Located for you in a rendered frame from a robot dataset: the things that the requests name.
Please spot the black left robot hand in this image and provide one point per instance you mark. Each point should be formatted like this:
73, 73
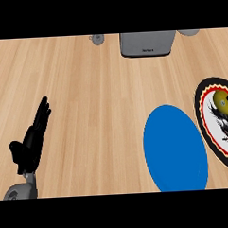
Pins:
31, 145

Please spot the yellow lemon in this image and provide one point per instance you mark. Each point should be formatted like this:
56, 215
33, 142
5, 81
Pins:
222, 103

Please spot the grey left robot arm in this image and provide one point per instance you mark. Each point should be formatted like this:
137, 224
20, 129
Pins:
22, 190

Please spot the patterned black-rimmed plate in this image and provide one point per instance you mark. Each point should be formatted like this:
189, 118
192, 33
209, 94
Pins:
219, 135

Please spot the blue plate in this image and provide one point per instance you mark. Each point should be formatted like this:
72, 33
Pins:
174, 149

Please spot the grey rounded object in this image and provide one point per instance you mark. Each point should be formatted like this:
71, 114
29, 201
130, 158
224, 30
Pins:
188, 32

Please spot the grey appliance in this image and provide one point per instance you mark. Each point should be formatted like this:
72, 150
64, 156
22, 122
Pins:
147, 43

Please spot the small grey object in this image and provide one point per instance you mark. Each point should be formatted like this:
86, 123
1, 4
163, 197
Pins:
97, 39

